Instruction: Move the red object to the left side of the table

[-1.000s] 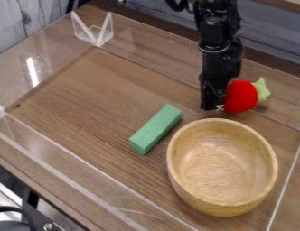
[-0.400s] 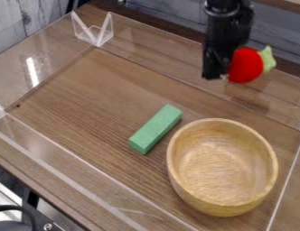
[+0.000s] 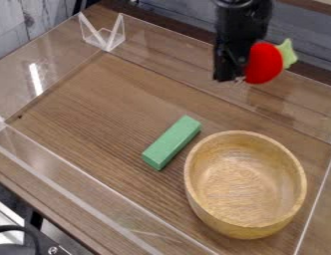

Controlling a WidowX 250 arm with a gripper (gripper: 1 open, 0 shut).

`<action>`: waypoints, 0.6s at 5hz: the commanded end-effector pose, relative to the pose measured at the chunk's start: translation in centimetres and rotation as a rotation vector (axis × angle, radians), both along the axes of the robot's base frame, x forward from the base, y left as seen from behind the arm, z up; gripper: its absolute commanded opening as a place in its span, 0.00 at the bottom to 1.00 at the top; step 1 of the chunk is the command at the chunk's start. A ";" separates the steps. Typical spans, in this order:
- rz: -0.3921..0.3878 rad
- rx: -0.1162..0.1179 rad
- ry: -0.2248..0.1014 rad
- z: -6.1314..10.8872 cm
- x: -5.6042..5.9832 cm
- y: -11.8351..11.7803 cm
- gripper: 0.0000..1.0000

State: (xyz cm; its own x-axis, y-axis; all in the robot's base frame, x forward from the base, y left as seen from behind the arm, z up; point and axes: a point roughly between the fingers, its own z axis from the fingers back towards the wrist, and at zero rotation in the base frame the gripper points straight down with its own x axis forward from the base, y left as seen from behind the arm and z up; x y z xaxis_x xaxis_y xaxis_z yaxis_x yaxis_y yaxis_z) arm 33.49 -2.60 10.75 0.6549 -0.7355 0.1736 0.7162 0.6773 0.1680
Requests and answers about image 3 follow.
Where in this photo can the light wooden bowl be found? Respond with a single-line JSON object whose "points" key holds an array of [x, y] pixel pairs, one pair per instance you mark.
{"points": [[245, 184]]}

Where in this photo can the clear acrylic tray wall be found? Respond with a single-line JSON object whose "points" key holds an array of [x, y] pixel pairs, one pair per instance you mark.
{"points": [[81, 111]]}

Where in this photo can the clear acrylic corner bracket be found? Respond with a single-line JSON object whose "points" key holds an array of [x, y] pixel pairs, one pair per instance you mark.
{"points": [[103, 38]]}

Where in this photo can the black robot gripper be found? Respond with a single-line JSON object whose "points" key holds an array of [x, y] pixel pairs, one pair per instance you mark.
{"points": [[241, 25]]}

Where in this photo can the black metal table bracket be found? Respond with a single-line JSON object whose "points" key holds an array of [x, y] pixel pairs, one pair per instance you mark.
{"points": [[49, 247]]}

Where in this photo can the green rectangular block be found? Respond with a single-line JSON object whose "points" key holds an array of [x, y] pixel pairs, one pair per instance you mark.
{"points": [[177, 136]]}

